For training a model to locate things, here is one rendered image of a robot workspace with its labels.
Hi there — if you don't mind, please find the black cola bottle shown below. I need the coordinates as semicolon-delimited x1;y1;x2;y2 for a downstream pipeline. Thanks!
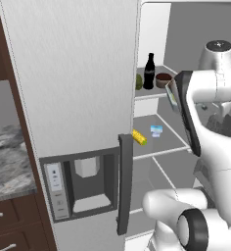
142;52;156;91

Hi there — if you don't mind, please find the brown bowl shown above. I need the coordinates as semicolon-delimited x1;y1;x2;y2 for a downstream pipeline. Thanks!
155;73;173;89

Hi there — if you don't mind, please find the glass fridge shelf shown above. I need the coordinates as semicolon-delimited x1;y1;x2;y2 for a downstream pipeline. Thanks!
134;64;187;100
132;113;192;161

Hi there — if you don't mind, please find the brown drawer front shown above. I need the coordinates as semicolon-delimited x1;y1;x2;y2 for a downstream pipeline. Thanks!
0;197;41;239
0;223;52;251

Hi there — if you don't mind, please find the white fridge body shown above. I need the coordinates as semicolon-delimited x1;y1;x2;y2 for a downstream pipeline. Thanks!
124;0;231;251

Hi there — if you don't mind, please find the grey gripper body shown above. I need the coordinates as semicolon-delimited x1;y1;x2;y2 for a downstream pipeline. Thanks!
207;113;231;141

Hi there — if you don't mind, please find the white fridge door with dispenser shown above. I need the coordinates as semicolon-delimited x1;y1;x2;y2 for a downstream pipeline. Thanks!
0;0;140;251

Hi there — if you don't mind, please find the yellow corn cob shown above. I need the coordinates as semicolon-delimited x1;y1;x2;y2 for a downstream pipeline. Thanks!
131;128;149;147

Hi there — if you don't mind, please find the brown wooden side panel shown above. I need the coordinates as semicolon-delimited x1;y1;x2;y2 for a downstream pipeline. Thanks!
0;0;59;251

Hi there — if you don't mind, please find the green vegetable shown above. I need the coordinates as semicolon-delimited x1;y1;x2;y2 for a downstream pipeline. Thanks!
135;74;144;91

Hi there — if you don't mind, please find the dark grey fridge door handle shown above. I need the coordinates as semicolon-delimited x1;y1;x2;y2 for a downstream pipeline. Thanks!
115;132;135;236

